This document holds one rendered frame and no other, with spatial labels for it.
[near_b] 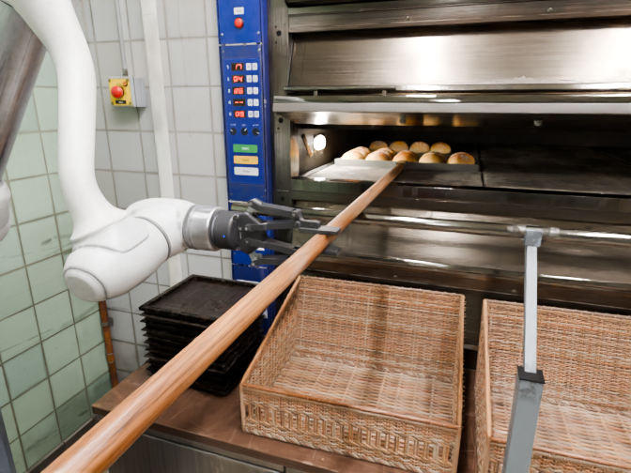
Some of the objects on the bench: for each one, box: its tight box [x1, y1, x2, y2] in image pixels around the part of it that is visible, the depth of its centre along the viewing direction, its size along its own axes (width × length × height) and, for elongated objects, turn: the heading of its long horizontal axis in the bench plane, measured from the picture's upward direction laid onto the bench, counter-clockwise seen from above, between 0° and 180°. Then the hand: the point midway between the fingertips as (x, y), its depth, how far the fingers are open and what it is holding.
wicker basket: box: [474, 298, 631, 473], centre depth 109 cm, size 49×56×28 cm
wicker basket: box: [239, 275, 467, 473], centre depth 128 cm, size 49×56×28 cm
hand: (320, 239), depth 79 cm, fingers closed on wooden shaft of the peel, 3 cm apart
